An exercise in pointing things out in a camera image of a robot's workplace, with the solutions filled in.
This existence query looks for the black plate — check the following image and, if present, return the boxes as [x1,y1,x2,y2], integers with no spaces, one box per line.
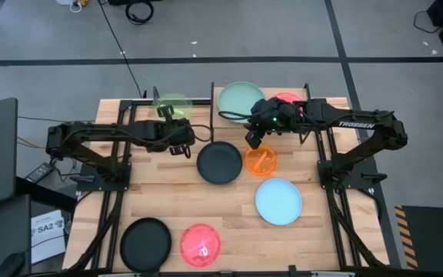
[119,217,172,273]
[196,141,244,185]

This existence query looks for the yellow cable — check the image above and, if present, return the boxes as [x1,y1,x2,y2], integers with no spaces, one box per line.
[16,135,49,151]

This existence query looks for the white power strip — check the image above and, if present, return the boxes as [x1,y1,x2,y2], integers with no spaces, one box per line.
[55,0,92,13]

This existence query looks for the orange translucent plate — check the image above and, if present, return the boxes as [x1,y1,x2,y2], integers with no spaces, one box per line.
[243,145,278,177]

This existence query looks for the white printed paper sheet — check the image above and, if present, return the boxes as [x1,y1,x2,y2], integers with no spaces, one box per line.
[31,209,67,265]

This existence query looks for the light blue plate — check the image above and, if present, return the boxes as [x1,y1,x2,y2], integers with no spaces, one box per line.
[255,179,304,226]

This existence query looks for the black mat with striped edge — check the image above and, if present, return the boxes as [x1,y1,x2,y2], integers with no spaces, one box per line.
[394,205,443,270]

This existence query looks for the wooden shelf with black frame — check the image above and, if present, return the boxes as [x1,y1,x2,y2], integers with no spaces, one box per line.
[209,82,317,145]

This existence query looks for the black chair part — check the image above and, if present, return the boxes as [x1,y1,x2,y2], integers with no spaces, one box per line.
[0,252,26,277]

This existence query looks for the red translucent plate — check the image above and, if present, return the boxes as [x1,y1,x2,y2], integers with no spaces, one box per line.
[178,222,222,269]

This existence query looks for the pink translucent plate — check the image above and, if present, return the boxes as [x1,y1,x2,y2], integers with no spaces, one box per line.
[271,92,304,116]

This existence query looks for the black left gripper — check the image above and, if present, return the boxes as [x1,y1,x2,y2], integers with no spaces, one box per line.
[157,105,196,150]

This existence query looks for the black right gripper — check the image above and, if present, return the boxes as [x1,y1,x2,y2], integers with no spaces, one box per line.
[244,98,303,150]

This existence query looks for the sage green plate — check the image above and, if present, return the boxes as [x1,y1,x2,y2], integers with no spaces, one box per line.
[217,81,267,124]

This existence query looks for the long black floor cable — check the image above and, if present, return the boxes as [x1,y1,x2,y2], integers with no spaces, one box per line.
[97,0,148,99]

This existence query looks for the black aluminium table frame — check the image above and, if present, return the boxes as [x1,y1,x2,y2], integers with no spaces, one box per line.
[67,82,399,277]

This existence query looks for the green translucent plate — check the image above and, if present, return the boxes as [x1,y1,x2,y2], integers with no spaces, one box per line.
[154,93,195,121]

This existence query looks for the black power adapter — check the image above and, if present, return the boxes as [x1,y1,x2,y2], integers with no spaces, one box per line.
[25,162,55,184]

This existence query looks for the thin black cable loop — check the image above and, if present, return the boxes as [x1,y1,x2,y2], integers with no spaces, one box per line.
[413,9,438,35]

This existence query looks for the coiled black cable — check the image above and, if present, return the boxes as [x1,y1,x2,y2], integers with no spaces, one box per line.
[124,0,155,26]

